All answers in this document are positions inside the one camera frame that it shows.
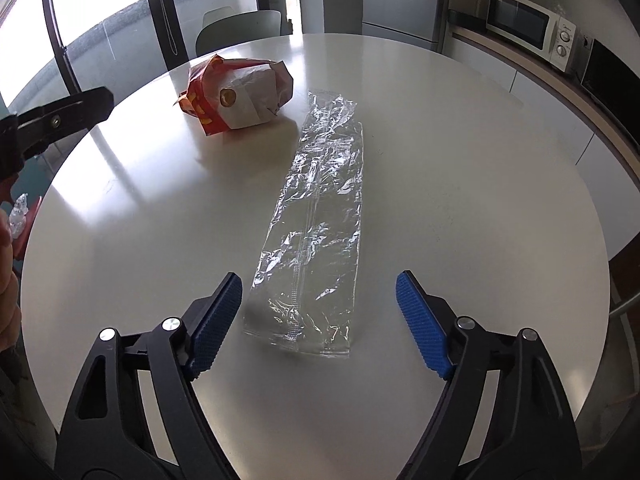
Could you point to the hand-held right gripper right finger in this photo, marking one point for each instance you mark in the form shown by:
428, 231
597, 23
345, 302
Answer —
420, 320

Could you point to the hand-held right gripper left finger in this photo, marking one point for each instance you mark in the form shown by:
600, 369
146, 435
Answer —
215, 320

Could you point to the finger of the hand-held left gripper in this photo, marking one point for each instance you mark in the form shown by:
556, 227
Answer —
70, 110

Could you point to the long clear plastic wrapper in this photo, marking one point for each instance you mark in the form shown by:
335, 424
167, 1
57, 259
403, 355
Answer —
315, 220

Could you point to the person's left hand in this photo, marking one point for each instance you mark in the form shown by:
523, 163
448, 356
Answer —
7, 285

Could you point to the crumpled clear plastic bag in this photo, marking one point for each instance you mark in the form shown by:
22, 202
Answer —
17, 215

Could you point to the red chair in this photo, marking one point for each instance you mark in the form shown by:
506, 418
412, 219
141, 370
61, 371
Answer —
30, 220

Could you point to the red fast food paper bag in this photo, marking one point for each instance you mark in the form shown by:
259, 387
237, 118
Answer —
235, 95

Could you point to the pale green chair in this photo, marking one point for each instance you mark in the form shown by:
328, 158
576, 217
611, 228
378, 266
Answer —
215, 14

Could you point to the dark green chair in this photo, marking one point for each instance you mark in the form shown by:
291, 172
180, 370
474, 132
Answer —
240, 27

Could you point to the kitchen counter cabinet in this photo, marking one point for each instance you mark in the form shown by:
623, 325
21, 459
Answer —
575, 110

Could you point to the white microwave oven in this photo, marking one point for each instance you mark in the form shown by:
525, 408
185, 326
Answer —
530, 27

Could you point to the black countertop appliance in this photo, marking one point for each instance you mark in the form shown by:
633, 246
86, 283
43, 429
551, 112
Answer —
612, 72

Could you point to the silver refrigerator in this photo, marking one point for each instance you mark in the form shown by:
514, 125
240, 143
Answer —
400, 0

